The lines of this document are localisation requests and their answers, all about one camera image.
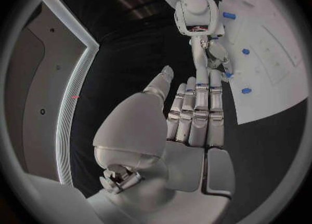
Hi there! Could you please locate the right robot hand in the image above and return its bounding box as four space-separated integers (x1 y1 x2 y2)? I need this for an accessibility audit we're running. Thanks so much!
188 35 236 84

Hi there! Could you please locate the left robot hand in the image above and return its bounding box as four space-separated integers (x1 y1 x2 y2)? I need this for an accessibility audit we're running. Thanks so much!
87 65 236 224

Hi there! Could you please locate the white task board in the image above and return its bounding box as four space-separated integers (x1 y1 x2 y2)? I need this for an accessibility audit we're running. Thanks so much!
217 0 310 126

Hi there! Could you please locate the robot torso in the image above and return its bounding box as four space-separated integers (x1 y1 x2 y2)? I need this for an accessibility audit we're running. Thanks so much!
4 0 101 188

